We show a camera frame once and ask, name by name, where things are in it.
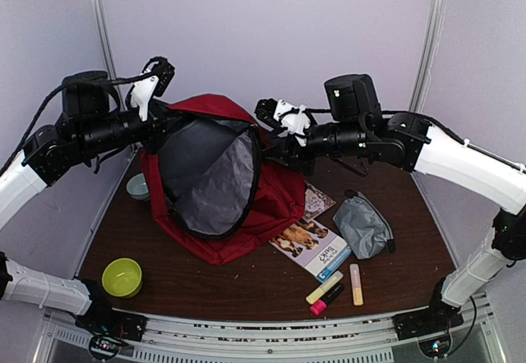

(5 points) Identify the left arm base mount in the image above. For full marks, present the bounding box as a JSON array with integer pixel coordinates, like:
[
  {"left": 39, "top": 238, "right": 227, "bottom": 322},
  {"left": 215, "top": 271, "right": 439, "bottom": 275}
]
[{"left": 72, "top": 310, "right": 147, "bottom": 362}]

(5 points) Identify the dog cover booklet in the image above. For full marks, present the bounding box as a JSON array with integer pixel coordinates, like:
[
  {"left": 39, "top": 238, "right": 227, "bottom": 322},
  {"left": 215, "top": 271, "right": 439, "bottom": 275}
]
[{"left": 270, "top": 219, "right": 352, "bottom": 283}]

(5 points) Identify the left aluminium corner post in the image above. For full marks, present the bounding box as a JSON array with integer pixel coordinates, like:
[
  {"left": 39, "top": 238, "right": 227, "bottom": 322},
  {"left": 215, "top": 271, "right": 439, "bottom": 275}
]
[{"left": 90, "top": 0, "right": 117, "bottom": 78}]

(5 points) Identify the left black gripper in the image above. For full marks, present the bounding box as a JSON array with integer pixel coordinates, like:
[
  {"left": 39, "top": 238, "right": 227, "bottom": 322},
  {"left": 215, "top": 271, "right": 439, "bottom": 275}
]
[{"left": 77, "top": 100, "right": 187, "bottom": 157}]

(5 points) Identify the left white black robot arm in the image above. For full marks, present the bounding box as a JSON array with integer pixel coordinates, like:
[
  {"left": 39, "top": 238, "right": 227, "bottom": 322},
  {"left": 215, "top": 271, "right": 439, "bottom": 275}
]
[{"left": 1, "top": 62, "right": 179, "bottom": 333}]

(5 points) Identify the aluminium corner post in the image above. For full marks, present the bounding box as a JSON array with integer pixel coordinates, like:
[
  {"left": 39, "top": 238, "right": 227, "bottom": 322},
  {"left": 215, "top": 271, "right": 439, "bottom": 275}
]
[
  {"left": 90, "top": 0, "right": 117, "bottom": 78},
  {"left": 409, "top": 0, "right": 446, "bottom": 113}
]

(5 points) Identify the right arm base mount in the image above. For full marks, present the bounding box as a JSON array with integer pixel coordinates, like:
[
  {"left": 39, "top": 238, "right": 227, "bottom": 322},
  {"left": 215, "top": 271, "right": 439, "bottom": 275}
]
[{"left": 392, "top": 308, "right": 464, "bottom": 360}]

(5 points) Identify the right aluminium corner post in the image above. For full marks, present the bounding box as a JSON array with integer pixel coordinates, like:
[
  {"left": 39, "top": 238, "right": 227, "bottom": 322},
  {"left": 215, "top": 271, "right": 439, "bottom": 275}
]
[{"left": 409, "top": 0, "right": 446, "bottom": 113}]

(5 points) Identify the front aluminium frame rail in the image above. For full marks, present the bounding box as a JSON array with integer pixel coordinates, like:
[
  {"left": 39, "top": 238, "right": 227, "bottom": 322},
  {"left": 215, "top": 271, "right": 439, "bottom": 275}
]
[{"left": 40, "top": 292, "right": 494, "bottom": 363}]

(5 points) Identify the lime green plastic bowl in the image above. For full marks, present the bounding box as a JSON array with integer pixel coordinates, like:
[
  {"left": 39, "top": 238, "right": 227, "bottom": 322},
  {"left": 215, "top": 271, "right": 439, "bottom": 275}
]
[{"left": 101, "top": 258, "right": 143, "bottom": 299}]

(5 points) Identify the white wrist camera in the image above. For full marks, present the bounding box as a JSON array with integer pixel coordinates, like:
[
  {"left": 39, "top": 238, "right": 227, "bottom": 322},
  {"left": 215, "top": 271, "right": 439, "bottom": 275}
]
[
  {"left": 125, "top": 57, "right": 176, "bottom": 122},
  {"left": 272, "top": 99, "right": 315, "bottom": 147}
]

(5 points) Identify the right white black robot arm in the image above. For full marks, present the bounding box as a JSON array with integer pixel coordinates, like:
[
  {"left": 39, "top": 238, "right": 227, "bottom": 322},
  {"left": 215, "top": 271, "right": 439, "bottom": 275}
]
[{"left": 255, "top": 74, "right": 525, "bottom": 332}]

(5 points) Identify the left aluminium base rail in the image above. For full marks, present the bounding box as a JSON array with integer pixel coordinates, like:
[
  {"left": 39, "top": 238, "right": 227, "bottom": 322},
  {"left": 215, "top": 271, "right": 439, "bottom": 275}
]
[{"left": 73, "top": 149, "right": 137, "bottom": 278}]

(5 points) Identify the peach highlighter pen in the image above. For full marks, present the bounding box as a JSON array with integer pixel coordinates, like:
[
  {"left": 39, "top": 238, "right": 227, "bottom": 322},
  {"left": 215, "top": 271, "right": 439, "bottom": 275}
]
[{"left": 349, "top": 264, "right": 363, "bottom": 306}]

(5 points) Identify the pale green patterned ceramic bowl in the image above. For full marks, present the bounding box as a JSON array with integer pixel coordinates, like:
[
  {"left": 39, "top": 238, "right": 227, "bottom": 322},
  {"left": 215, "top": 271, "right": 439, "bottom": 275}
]
[{"left": 126, "top": 173, "right": 150, "bottom": 201}]

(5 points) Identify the red student backpack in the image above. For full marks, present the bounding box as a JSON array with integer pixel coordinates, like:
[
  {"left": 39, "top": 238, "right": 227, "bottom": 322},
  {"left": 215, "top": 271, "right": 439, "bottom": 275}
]
[{"left": 141, "top": 94, "right": 306, "bottom": 265}]

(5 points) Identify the grey fabric pencil pouch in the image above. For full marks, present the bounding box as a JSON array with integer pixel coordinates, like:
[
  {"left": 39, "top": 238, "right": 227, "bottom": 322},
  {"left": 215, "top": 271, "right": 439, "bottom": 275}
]
[{"left": 333, "top": 189, "right": 396, "bottom": 260}]

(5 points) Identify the yellow highlighter pen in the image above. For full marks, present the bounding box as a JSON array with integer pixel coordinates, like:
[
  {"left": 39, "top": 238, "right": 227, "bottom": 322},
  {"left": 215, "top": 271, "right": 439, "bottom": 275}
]
[{"left": 306, "top": 270, "right": 343, "bottom": 305}]

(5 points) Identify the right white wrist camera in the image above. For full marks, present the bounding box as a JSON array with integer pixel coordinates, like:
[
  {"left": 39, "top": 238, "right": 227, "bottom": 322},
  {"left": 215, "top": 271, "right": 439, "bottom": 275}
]
[{"left": 272, "top": 99, "right": 315, "bottom": 147}]

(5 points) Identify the brown illustrated booklet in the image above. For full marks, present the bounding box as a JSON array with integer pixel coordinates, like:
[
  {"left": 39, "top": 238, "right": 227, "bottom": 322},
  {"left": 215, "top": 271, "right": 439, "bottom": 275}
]
[{"left": 303, "top": 183, "right": 336, "bottom": 221}]

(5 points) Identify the black pink highlighter pen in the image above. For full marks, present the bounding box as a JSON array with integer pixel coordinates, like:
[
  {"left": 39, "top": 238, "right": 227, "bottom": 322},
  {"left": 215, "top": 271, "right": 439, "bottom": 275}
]
[{"left": 310, "top": 283, "right": 344, "bottom": 315}]

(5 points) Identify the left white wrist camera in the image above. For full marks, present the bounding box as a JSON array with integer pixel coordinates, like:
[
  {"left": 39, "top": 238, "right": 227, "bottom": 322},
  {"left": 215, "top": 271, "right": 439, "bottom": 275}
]
[{"left": 125, "top": 57, "right": 176, "bottom": 122}]

